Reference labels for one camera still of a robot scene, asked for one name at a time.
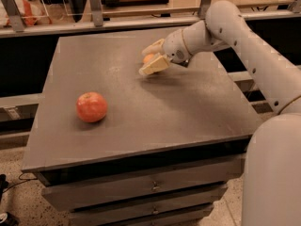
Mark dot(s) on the metal railing frame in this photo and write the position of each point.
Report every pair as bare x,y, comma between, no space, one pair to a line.
88,16

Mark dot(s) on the red apple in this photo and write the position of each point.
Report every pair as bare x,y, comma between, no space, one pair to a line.
91,107

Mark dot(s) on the small orange fruit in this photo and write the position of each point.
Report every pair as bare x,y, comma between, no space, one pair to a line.
147,58

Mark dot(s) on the middle drawer with knob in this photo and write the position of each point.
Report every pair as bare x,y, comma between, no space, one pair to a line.
162,208

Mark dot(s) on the drawer with knob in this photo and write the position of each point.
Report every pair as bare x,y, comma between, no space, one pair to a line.
162,208
144,182

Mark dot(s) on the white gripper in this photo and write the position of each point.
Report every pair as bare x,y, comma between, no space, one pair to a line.
174,48

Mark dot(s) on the grey drawer cabinet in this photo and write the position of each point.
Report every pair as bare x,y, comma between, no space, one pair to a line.
177,116

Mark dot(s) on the top drawer with knob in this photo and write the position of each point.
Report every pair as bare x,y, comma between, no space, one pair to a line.
144,182

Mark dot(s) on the orange white plastic bag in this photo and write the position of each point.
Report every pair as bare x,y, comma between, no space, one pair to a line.
31,14

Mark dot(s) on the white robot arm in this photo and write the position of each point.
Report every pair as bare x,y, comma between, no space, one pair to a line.
272,170

